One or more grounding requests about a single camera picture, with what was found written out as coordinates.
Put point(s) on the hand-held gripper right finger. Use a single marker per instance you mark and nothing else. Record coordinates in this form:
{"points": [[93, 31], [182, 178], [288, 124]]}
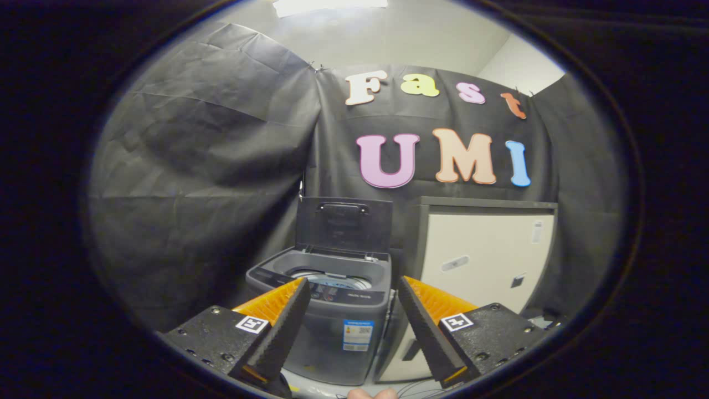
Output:
{"points": [[424, 327]]}

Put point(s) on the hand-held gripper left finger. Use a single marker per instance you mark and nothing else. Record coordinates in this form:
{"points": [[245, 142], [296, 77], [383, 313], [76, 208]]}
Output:
{"points": [[288, 327]]}

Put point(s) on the grey washing machine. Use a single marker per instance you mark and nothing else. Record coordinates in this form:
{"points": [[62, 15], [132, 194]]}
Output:
{"points": [[316, 343]]}

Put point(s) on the dark washing machine lid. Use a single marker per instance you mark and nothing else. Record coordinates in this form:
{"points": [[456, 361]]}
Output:
{"points": [[343, 233]]}

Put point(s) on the black equipment case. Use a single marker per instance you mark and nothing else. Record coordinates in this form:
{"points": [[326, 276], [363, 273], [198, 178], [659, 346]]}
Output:
{"points": [[545, 320]]}

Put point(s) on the black backdrop cloth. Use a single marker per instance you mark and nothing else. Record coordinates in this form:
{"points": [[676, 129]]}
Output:
{"points": [[194, 166]]}

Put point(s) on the beige cabinet with dark frame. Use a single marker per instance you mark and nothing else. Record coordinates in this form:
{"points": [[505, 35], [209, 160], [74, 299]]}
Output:
{"points": [[482, 249]]}

